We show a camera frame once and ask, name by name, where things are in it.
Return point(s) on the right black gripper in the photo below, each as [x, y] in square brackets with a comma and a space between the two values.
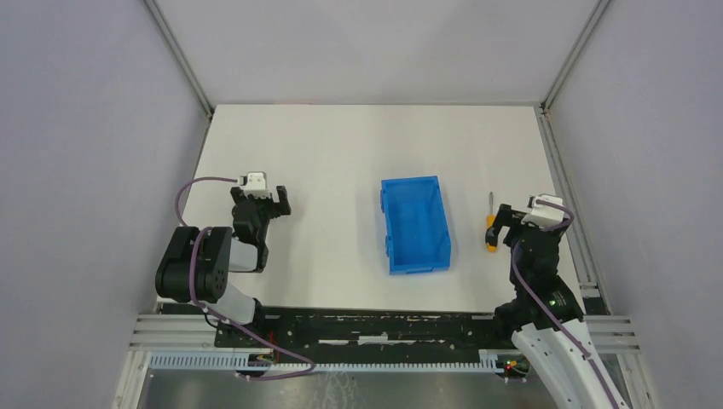
[517, 227]

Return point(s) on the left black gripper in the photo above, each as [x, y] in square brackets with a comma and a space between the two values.
[258, 205]

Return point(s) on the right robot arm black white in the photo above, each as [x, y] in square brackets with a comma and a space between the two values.
[544, 320]

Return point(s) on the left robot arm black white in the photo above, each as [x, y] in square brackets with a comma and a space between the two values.
[196, 266]

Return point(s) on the blue plastic bin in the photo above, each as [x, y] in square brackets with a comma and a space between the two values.
[417, 237]

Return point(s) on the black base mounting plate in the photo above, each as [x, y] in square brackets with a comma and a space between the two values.
[365, 336]

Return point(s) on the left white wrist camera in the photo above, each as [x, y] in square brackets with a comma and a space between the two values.
[254, 185]

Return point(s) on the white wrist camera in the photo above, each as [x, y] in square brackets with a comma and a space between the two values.
[254, 185]
[547, 213]

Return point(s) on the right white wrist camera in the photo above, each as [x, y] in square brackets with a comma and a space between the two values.
[547, 213]

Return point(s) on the right aluminium side rail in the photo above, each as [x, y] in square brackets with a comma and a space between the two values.
[588, 276]

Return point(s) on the white slotted cable duct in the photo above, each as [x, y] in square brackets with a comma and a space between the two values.
[244, 362]

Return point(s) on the aluminium front frame rail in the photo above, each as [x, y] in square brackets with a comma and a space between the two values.
[610, 334]

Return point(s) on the left aluminium corner post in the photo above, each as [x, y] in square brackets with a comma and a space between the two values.
[178, 55]

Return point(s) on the aluminium corner post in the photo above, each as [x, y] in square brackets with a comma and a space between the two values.
[178, 55]
[589, 27]

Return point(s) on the right aluminium corner post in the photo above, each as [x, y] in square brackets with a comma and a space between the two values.
[589, 27]

